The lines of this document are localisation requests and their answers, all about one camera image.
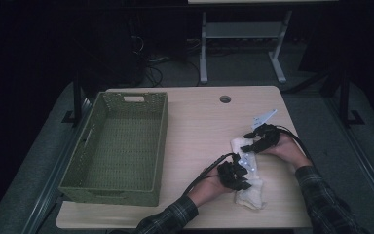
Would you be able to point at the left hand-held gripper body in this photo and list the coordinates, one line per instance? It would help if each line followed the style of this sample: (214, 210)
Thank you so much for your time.
(228, 174)

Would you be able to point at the person's left hand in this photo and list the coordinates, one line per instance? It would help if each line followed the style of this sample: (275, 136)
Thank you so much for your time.
(207, 190)

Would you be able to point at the white-framed desk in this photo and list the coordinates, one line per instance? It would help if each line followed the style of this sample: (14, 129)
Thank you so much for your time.
(242, 30)

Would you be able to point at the person's right hand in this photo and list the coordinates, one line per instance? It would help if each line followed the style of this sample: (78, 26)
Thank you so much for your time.
(289, 151)

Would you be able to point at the white cloth with brown print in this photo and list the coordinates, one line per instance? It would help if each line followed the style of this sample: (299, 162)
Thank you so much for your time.
(251, 196)

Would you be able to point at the dark computer case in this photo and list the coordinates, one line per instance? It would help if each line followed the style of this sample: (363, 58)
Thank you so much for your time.
(117, 58)

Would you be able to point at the black metal stand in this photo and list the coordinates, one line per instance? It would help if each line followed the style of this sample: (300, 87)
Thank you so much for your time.
(344, 97)
(77, 97)

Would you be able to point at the green woven basket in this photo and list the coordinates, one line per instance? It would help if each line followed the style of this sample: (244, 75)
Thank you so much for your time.
(123, 143)

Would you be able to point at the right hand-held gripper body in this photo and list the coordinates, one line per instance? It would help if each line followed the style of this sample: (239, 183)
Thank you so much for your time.
(269, 136)

